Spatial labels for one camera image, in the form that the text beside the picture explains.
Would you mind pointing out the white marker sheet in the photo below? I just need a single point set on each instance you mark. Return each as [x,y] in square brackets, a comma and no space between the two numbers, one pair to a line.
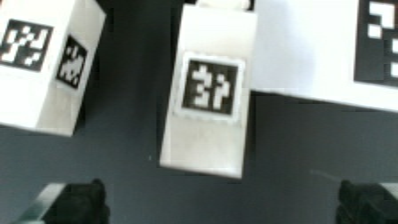
[325,54]

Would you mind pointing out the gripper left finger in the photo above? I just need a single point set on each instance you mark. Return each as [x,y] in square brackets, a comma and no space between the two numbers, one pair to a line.
[70,204]

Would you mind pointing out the white table leg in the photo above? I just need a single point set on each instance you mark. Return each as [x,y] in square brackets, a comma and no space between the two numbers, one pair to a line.
[203,145]
[50,31]

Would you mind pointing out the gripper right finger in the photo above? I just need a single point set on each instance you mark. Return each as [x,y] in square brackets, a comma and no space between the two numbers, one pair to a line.
[368,203]

